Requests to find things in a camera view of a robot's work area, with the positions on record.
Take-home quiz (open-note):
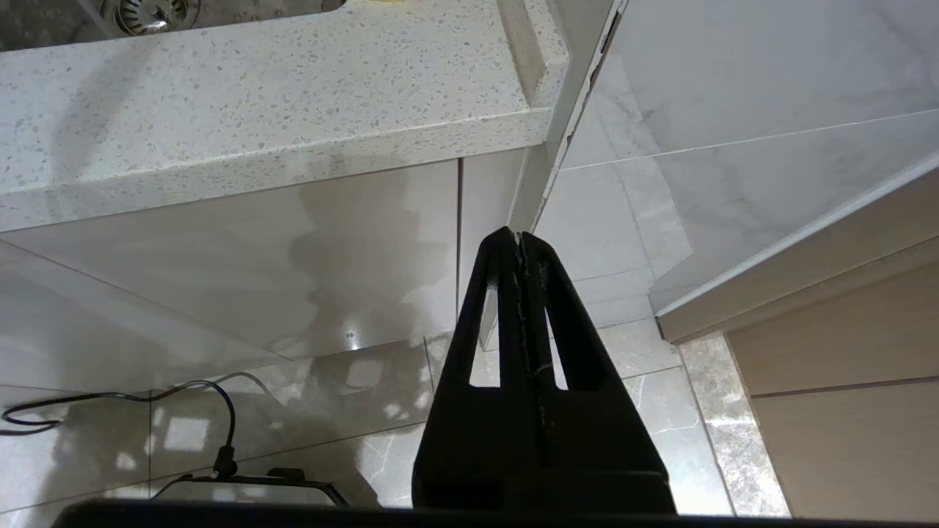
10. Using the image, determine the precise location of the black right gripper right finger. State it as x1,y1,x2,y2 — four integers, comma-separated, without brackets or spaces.
521,233,676,514

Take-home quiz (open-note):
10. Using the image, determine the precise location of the white black robot base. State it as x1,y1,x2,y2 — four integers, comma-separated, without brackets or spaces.
150,467,351,508

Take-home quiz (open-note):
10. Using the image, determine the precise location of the narrow glossy cabinet door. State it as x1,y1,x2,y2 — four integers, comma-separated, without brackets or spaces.
459,147,529,349

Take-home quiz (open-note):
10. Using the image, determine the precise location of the light wooden cabinet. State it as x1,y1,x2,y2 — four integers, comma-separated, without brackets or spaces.
657,169,939,523

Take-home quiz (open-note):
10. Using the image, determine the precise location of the round metal drain strainer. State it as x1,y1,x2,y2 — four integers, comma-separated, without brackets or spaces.
99,0,204,40

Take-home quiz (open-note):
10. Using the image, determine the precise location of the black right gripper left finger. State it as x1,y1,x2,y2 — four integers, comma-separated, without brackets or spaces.
412,227,545,512

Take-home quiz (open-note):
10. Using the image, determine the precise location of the stainless steel sink basin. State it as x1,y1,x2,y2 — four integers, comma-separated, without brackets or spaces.
0,0,347,54

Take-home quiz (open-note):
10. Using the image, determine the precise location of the wide glossy cabinet door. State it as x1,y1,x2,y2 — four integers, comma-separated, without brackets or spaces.
0,158,461,360

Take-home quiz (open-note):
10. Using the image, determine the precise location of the thin black floor cable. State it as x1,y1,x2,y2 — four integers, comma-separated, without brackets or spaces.
0,379,241,481

